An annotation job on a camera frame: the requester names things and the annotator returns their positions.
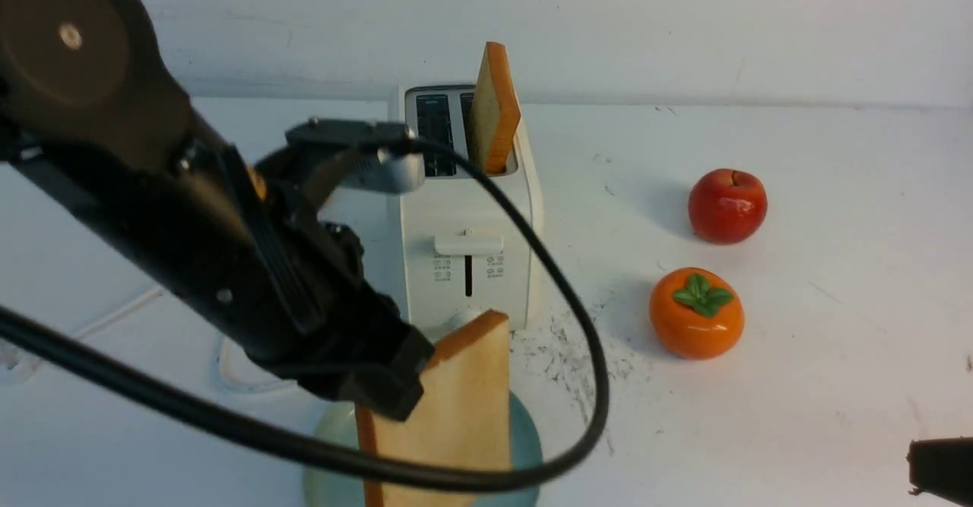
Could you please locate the orange persimmon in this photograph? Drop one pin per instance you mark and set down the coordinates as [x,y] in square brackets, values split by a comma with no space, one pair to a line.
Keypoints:
[695,314]

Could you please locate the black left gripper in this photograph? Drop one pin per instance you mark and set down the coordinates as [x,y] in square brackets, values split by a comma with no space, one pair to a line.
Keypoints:
[351,342]

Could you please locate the red apple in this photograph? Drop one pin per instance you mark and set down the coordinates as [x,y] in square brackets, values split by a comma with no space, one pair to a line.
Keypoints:
[727,206]

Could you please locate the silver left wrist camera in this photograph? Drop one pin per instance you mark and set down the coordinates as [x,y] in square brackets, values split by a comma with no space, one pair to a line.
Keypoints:
[380,165]

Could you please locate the light green round plate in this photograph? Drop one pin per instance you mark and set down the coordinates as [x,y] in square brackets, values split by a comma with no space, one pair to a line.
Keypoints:
[322,488]

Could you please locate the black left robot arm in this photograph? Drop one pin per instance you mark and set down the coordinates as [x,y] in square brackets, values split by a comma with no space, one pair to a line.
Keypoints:
[92,116]

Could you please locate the toasted bread slice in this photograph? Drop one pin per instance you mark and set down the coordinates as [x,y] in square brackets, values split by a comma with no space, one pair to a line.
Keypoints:
[462,420]
[495,114]

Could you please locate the white two-slot toaster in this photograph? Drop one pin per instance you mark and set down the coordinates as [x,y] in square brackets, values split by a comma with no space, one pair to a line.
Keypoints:
[460,252]

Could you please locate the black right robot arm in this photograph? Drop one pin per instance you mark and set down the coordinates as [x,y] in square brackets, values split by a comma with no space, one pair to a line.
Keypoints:
[942,468]

